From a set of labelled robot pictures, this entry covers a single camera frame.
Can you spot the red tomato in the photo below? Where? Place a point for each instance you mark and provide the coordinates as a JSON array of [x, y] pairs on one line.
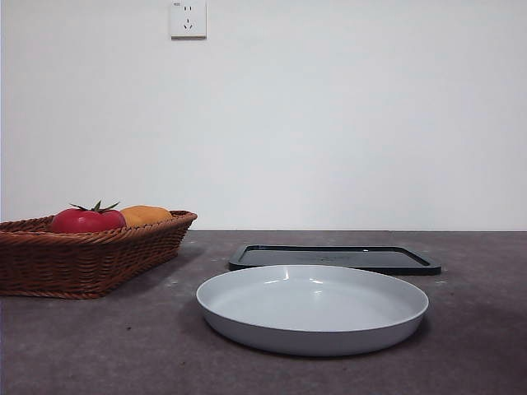
[[84, 222]]

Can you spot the black rectangular tray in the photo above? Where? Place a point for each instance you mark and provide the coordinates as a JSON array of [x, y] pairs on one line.
[[370, 257]]

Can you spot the grey round plate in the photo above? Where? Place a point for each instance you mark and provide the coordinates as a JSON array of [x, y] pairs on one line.
[[304, 317]]

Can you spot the brown wicker basket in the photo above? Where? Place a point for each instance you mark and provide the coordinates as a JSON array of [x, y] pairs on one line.
[[82, 263]]

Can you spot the white wall socket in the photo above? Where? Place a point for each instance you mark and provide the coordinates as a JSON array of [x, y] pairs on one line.
[[188, 20]]

